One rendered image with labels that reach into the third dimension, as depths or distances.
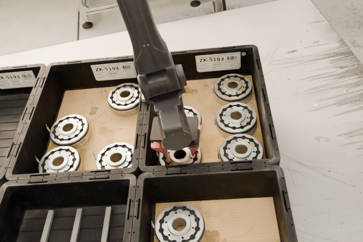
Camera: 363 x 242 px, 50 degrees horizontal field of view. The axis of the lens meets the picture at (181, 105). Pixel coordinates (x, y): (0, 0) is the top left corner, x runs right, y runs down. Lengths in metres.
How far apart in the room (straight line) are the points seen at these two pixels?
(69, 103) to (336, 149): 0.77
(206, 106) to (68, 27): 2.18
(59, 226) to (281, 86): 0.79
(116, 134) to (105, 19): 2.10
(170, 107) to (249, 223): 0.31
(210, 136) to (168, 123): 0.31
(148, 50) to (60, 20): 2.59
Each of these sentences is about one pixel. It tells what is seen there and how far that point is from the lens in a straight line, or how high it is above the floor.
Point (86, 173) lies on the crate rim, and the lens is 0.87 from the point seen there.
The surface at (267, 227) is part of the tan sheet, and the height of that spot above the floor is 0.83.
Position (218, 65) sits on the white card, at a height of 0.88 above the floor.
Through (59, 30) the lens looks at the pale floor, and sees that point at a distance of 3.13.
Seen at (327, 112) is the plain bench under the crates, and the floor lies 0.70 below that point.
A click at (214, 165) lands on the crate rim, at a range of 0.83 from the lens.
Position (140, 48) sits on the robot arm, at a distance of 0.68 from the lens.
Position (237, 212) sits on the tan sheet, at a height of 0.83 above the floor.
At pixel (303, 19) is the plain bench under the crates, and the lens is 1.61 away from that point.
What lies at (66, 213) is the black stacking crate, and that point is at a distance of 0.96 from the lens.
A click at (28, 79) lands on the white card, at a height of 0.89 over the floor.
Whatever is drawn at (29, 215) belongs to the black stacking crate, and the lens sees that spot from 1.00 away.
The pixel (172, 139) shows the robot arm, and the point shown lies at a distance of 0.72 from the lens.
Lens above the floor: 1.61
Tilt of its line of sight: 46 degrees down
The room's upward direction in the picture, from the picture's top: 10 degrees counter-clockwise
